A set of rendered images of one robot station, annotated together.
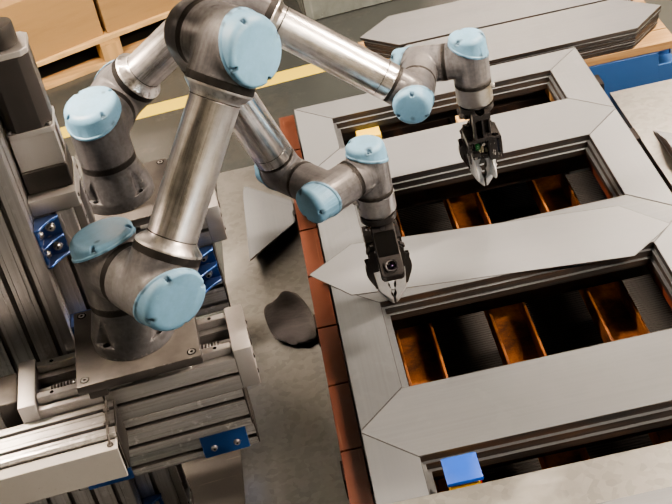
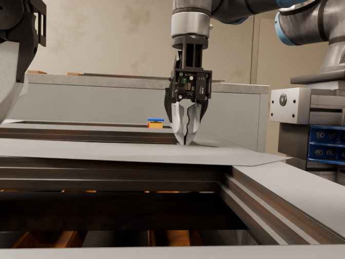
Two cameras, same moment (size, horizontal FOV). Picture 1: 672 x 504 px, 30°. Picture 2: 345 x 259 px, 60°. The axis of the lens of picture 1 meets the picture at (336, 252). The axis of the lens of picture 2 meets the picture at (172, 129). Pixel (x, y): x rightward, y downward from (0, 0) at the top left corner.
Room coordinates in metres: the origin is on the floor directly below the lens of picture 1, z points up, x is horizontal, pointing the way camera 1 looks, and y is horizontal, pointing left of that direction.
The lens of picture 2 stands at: (2.59, -0.19, 0.93)
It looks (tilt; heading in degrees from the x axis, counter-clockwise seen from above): 4 degrees down; 173
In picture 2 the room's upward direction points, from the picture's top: 2 degrees clockwise
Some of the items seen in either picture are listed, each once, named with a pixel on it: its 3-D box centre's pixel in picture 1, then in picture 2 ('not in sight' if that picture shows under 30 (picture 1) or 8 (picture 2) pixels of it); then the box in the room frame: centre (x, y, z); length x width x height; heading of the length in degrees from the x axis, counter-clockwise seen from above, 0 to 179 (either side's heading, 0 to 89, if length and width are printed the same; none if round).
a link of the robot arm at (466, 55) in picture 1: (468, 58); not in sight; (2.24, -0.34, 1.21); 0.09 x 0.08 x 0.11; 75
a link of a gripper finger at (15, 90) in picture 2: (477, 172); (14, 85); (2.23, -0.33, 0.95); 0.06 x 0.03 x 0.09; 0
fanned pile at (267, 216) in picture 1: (270, 216); not in sight; (2.63, 0.14, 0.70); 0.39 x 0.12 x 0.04; 0
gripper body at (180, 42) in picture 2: (381, 234); (189, 71); (2.01, -0.09, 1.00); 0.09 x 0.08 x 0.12; 0
